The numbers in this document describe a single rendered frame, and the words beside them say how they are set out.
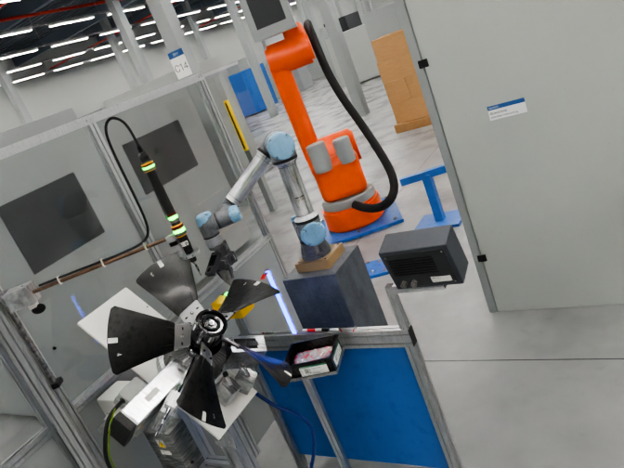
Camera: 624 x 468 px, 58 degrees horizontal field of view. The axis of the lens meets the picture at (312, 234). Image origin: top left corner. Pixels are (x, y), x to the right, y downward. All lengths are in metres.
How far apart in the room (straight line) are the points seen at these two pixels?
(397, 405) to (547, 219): 1.51
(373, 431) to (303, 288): 0.73
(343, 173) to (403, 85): 4.28
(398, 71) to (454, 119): 6.57
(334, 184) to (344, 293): 3.33
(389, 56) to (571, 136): 6.88
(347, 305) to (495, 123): 1.36
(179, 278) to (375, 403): 1.03
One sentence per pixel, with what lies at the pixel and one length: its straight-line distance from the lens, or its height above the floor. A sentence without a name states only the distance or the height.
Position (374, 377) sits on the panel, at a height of 0.62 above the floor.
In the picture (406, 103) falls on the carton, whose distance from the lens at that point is 9.98.
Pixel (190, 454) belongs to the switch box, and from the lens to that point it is 2.48.
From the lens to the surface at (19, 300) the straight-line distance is 2.28.
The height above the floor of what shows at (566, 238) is 0.46.
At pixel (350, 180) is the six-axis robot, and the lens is 5.90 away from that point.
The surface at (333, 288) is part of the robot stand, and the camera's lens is 2.66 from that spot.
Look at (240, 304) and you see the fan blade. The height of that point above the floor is 1.19.
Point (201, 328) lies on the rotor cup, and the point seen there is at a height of 1.23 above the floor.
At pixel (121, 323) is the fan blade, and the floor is 1.38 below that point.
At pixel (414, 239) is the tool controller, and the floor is 1.24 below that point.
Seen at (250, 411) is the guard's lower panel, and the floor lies 0.24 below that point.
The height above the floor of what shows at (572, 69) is 1.40.
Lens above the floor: 2.00
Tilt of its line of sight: 18 degrees down
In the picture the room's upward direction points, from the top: 22 degrees counter-clockwise
